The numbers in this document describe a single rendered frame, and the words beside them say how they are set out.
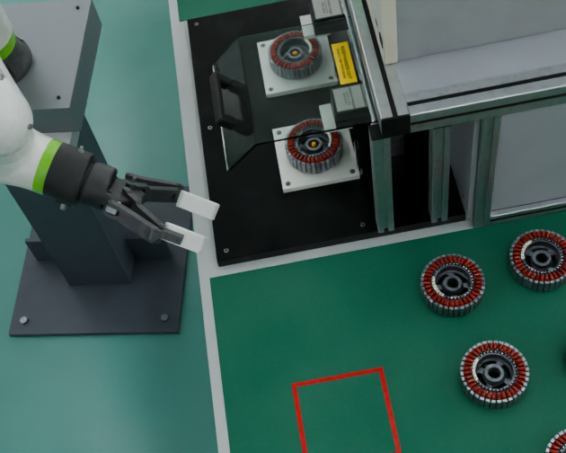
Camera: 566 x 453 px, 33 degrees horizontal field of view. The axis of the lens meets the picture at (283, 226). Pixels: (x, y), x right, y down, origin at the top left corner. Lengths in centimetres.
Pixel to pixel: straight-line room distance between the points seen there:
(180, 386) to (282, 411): 92
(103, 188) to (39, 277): 128
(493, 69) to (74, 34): 98
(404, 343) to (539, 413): 25
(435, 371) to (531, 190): 37
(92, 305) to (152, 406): 36
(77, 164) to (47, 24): 70
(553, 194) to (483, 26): 40
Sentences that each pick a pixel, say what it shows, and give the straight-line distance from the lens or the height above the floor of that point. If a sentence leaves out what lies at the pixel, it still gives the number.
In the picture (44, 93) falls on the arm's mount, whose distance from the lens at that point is 205.
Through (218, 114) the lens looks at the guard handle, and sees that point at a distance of 159.
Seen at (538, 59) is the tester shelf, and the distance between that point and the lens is 156.
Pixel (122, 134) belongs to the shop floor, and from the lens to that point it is 303.
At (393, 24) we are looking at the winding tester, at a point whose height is 120.
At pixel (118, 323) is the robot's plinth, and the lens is 264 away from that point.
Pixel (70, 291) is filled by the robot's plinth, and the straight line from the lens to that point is 274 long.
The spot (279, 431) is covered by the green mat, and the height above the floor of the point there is 75.
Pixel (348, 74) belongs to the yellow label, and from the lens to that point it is 161.
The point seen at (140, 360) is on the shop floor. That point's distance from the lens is 259.
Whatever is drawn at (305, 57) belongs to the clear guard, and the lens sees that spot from 164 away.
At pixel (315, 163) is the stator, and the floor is 81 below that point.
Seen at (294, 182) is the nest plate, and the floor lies 78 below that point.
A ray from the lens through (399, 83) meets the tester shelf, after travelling 152.
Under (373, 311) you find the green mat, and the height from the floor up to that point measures 75.
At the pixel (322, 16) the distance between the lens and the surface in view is 191.
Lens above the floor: 227
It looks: 57 degrees down
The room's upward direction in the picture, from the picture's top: 13 degrees counter-clockwise
